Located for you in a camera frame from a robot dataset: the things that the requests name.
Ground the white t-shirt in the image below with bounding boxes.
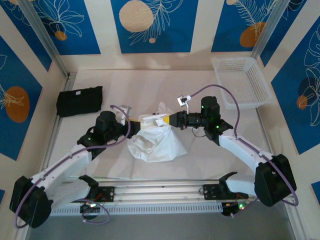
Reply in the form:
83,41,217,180
126,101,189,164

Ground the black folded t-shirt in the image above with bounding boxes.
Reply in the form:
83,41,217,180
56,86,104,118

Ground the white perforated plastic basket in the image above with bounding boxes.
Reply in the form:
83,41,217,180
212,56,273,111

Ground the black controller board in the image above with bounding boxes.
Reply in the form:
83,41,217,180
221,201,250,218
79,202,102,214

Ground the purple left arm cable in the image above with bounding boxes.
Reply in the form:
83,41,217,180
14,104,132,229

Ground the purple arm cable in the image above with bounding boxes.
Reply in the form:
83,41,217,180
189,84,300,219
14,104,132,229

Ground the thin black wire loop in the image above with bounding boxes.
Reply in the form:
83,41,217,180
191,126,208,139

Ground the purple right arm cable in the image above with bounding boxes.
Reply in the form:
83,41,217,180
189,84,300,219

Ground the aluminium side rail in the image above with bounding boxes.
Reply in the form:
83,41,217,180
41,71,78,176
256,108,282,161

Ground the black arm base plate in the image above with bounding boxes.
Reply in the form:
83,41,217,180
96,186,116,203
202,183,250,201

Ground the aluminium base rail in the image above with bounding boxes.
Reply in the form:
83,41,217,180
48,177,295,206

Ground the blue floral wall panel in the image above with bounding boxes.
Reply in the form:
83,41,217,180
271,23,320,156
211,0,278,53
259,0,309,67
0,2,53,73
110,0,199,54
0,35,44,162
26,0,101,56

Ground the white slotted cable duct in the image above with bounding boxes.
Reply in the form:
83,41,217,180
51,202,223,216

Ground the aluminium frame post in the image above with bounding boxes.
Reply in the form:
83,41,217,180
251,0,308,60
18,0,70,77

